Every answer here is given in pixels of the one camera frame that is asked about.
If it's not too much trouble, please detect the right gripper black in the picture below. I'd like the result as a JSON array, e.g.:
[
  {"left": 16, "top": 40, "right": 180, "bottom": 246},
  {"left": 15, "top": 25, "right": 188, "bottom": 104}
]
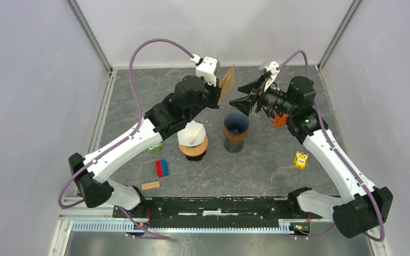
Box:
[{"left": 228, "top": 74, "right": 296, "bottom": 117}]

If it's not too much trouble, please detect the brown paper coffee filter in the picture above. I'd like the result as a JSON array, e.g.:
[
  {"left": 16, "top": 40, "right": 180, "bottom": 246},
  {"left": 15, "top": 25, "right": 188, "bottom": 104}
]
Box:
[{"left": 218, "top": 65, "right": 235, "bottom": 105}]

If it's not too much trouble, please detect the blue ribbed cone dripper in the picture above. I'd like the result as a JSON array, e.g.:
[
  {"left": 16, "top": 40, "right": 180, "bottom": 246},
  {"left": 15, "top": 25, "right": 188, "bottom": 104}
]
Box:
[{"left": 224, "top": 113, "right": 250, "bottom": 134}]

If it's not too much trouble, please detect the orange filter box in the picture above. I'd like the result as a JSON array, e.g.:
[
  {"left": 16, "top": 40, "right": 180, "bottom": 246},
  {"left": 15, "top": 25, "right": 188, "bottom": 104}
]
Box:
[{"left": 268, "top": 109, "right": 289, "bottom": 128}]

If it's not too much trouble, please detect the dark wooden ring holder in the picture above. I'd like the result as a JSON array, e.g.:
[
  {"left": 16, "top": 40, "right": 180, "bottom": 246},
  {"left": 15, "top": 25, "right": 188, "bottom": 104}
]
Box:
[{"left": 223, "top": 127, "right": 248, "bottom": 145}]

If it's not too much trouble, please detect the white paper coffee filter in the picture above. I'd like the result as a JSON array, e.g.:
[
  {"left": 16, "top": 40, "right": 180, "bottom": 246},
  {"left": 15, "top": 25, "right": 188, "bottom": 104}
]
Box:
[{"left": 177, "top": 121, "right": 206, "bottom": 147}]

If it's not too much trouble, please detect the light wooden ring holder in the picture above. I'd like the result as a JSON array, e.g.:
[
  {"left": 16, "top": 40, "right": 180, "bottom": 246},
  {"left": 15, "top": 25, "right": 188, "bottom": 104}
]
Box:
[{"left": 179, "top": 136, "right": 208, "bottom": 157}]

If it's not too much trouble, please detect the grey glass carafe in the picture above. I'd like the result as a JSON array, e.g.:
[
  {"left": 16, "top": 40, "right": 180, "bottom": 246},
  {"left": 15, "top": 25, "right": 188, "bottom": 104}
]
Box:
[{"left": 224, "top": 140, "right": 244, "bottom": 153}]

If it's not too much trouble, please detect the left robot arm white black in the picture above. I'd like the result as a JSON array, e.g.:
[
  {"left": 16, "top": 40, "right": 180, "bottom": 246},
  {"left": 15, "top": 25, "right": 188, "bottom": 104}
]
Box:
[{"left": 68, "top": 75, "right": 222, "bottom": 218}]

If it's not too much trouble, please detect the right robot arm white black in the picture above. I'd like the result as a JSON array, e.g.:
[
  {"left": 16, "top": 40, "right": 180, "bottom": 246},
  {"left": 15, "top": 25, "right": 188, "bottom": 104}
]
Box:
[{"left": 230, "top": 76, "right": 393, "bottom": 242}]

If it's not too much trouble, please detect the green owl toy block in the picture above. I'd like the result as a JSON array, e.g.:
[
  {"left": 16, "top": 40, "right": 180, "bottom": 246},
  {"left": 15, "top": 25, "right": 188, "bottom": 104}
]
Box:
[{"left": 148, "top": 142, "right": 164, "bottom": 152}]

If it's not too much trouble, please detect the yellow owl toy block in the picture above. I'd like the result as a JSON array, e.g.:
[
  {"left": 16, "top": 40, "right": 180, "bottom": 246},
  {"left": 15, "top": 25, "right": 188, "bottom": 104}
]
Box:
[{"left": 293, "top": 151, "right": 309, "bottom": 170}]

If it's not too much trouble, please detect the red blue lego brick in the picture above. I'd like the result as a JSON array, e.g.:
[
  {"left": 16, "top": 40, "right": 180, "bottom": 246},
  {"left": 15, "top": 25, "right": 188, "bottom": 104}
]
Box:
[{"left": 156, "top": 159, "right": 169, "bottom": 178}]

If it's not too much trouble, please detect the long wooden block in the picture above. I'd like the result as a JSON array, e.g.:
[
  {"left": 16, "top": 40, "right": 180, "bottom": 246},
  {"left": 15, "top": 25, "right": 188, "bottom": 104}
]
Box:
[{"left": 141, "top": 181, "right": 160, "bottom": 190}]

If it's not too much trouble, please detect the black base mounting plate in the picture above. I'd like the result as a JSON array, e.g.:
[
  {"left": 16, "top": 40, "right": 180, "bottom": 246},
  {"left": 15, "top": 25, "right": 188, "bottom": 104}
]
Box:
[{"left": 129, "top": 196, "right": 321, "bottom": 228}]

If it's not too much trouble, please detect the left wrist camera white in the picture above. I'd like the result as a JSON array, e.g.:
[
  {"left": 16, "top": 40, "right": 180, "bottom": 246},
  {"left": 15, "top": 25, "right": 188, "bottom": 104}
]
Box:
[{"left": 191, "top": 54, "right": 220, "bottom": 87}]

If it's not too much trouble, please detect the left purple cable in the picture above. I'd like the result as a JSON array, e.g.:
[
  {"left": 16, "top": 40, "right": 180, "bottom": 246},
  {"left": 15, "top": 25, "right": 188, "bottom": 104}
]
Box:
[{"left": 57, "top": 38, "right": 200, "bottom": 239}]

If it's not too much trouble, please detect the purple cable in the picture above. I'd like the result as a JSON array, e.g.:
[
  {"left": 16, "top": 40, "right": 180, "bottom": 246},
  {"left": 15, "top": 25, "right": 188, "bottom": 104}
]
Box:
[
  {"left": 57, "top": 38, "right": 200, "bottom": 239},
  {"left": 277, "top": 50, "right": 386, "bottom": 243}
]

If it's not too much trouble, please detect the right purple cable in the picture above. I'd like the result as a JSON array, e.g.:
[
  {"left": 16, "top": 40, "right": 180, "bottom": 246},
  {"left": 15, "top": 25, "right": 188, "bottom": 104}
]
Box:
[{"left": 277, "top": 50, "right": 386, "bottom": 243}]

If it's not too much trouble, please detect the aluminium frame rail front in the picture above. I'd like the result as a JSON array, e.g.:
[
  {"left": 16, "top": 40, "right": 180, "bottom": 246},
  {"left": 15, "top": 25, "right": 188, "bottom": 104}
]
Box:
[{"left": 48, "top": 196, "right": 391, "bottom": 256}]

